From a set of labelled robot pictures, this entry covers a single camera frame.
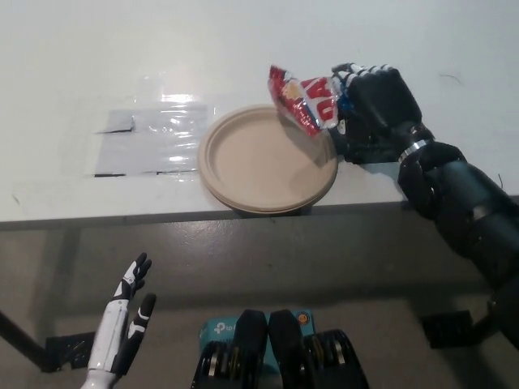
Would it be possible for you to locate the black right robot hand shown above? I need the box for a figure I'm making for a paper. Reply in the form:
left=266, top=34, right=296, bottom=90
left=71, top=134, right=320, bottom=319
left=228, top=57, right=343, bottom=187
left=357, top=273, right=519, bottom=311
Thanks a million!
left=330, top=61, right=431, bottom=165

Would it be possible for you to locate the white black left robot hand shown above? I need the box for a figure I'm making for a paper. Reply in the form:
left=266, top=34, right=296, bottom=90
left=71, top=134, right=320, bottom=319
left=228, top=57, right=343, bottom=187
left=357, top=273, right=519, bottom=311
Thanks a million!
left=87, top=252, right=157, bottom=376

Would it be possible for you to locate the red blue sunflower seeds bag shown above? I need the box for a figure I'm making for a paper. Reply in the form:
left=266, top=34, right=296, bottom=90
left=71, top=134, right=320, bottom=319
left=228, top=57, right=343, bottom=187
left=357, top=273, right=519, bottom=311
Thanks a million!
left=267, top=64, right=354, bottom=139

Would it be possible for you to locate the teal box on robot torso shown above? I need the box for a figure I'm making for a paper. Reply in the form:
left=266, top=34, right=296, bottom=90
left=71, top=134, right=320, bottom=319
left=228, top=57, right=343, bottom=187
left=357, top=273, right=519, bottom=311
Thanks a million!
left=198, top=310, right=315, bottom=368

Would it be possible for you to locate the beige paper plate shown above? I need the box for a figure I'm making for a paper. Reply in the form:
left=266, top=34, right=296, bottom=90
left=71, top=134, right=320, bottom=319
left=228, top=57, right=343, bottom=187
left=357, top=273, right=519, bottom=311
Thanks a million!
left=197, top=104, right=339, bottom=212

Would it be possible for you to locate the black metal bar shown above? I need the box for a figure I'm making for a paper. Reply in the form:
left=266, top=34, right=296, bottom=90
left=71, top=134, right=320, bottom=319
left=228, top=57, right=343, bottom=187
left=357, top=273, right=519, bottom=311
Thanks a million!
left=0, top=310, right=54, bottom=373

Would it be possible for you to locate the clear plastic sheet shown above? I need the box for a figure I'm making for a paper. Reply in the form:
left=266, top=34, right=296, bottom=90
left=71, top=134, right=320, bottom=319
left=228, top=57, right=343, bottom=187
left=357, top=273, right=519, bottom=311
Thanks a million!
left=84, top=95, right=218, bottom=179

